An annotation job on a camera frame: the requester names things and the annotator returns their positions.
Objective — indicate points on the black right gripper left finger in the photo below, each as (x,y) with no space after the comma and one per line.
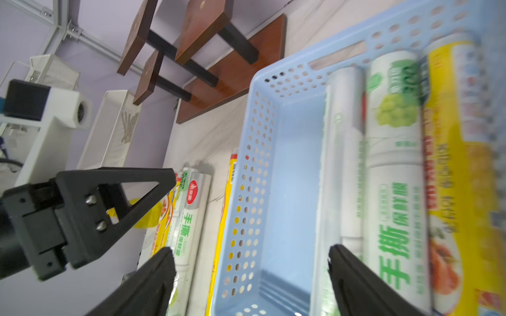
(147,292)

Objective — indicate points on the yellow wrap roll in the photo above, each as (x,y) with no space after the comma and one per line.
(467,262)
(221,231)
(157,237)

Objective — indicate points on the white mesh two-tier shelf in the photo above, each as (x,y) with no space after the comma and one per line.
(113,128)

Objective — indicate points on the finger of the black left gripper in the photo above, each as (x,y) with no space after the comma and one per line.
(96,213)

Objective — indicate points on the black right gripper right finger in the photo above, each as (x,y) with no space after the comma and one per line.
(359,291)

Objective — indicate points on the light blue plastic basket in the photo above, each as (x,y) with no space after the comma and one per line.
(267,256)

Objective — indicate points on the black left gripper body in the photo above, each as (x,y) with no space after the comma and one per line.
(31,236)

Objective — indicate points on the brown wooden tiered stand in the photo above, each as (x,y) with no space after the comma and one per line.
(212,87)

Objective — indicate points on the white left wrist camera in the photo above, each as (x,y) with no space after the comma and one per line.
(50,116)

